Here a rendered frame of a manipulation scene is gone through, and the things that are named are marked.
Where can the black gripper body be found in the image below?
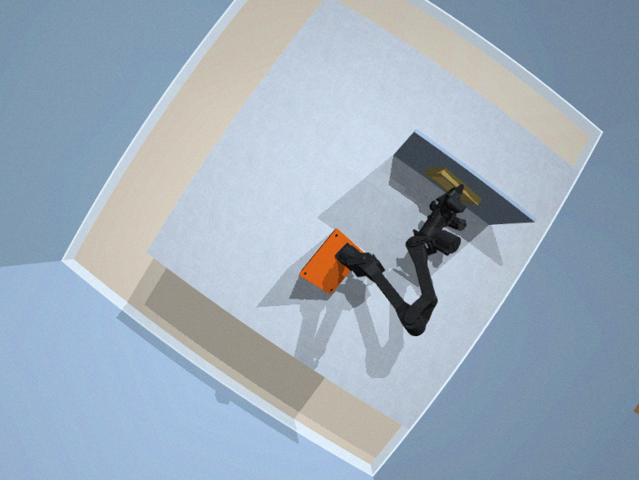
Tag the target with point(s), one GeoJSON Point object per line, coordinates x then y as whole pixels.
{"type": "Point", "coordinates": [443, 210]}

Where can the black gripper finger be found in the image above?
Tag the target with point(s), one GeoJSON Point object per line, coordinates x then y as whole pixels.
{"type": "Point", "coordinates": [457, 192]}
{"type": "Point", "coordinates": [440, 199]}

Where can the gold picture frame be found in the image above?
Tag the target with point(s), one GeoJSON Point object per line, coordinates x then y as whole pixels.
{"type": "Point", "coordinates": [446, 180]}

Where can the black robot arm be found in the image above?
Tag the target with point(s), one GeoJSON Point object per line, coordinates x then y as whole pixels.
{"type": "Point", "coordinates": [414, 317]}

